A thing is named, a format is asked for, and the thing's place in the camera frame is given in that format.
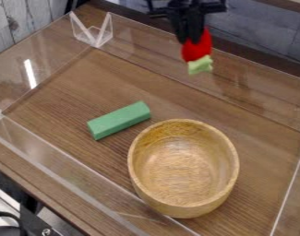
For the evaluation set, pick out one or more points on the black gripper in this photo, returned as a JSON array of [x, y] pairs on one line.
[[174, 8]]

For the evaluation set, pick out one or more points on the red plush strawberry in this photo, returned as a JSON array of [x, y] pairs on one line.
[[197, 54]]

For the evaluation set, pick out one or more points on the green foam block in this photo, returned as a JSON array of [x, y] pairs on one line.
[[118, 120]]

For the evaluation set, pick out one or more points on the wooden bowl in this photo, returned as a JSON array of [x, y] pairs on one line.
[[184, 167]]

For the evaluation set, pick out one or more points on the clear acrylic enclosure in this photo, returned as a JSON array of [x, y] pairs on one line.
[[97, 62]]

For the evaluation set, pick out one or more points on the black mount bracket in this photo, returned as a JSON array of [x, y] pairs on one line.
[[35, 227]]

